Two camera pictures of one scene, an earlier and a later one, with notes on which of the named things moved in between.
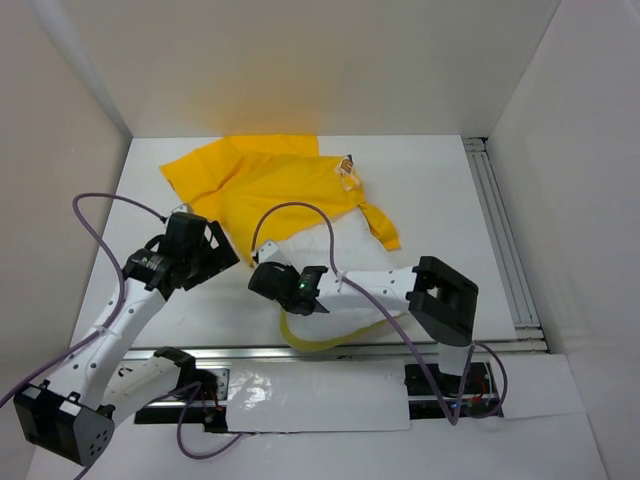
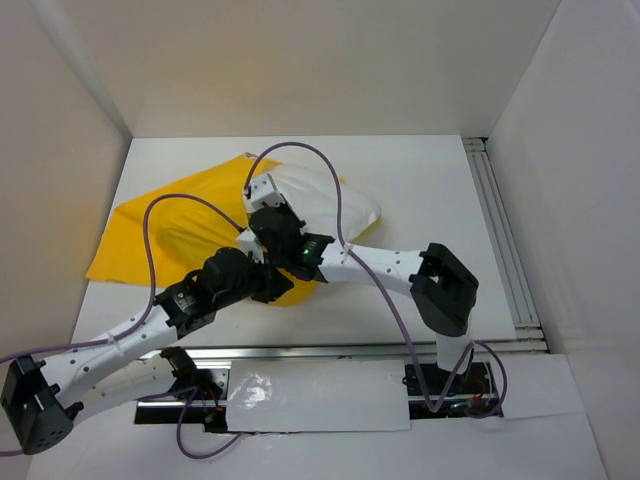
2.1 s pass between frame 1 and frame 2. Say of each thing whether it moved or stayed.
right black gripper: moved
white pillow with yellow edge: moved
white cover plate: stayed
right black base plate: stayed
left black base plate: stayed
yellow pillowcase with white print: moved
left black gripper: moved
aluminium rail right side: stayed
